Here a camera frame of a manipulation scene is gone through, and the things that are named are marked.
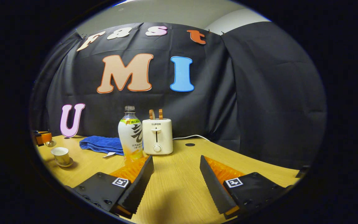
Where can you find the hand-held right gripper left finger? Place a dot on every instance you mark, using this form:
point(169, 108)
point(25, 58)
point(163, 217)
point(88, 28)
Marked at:
point(137, 186)

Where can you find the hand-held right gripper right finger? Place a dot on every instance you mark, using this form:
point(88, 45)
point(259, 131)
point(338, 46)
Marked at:
point(214, 186)

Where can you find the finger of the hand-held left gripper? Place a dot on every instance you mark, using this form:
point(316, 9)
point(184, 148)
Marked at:
point(43, 138)

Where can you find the yellow teacup lid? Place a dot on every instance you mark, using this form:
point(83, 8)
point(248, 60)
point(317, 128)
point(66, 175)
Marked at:
point(51, 143)

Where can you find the yellow teacup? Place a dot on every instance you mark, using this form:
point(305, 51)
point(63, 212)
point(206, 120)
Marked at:
point(61, 155)

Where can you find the white labelled water bottle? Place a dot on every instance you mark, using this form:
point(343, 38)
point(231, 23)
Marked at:
point(130, 133)

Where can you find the yellow saucer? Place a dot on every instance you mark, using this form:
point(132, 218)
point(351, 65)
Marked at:
point(68, 164)

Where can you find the white toaster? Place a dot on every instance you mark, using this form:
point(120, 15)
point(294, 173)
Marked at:
point(157, 137)

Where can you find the blue towel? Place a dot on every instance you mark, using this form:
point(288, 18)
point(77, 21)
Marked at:
point(101, 143)

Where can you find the bread slice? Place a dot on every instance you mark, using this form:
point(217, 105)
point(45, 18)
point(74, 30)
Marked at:
point(160, 114)
point(151, 114)

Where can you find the black backdrop cloth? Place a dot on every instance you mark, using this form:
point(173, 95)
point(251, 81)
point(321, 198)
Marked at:
point(244, 102)

